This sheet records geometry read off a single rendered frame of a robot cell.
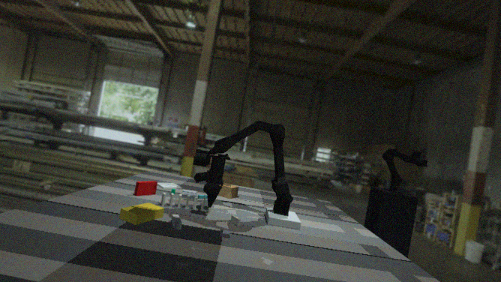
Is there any tan rectangular block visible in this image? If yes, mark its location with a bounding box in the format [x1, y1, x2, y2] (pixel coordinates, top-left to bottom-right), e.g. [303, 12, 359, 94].
[218, 183, 239, 199]

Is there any red block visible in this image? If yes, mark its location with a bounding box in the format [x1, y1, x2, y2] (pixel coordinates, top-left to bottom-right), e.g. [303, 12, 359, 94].
[134, 181, 158, 196]

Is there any yellow rectangular block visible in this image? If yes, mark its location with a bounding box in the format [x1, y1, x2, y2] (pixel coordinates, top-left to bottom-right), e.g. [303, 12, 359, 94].
[119, 202, 164, 225]

